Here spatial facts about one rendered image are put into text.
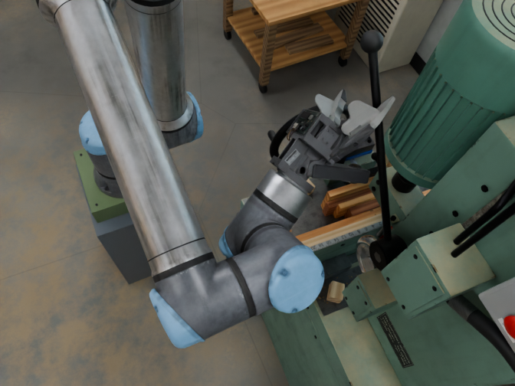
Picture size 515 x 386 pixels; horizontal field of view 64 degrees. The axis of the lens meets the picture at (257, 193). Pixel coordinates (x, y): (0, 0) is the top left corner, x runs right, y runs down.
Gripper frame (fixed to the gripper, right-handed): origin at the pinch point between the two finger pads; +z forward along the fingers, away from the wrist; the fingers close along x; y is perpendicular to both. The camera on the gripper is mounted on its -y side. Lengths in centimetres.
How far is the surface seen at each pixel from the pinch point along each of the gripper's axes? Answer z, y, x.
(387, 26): 86, -70, 147
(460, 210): -8.1, -17.7, -14.7
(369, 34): 4.4, 9.4, -5.4
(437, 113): 1.2, -4.9, -11.5
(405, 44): 91, -90, 153
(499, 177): -3.1, -11.8, -21.6
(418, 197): -6.1, -28.9, 6.3
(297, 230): -28.3, -20.2, 23.2
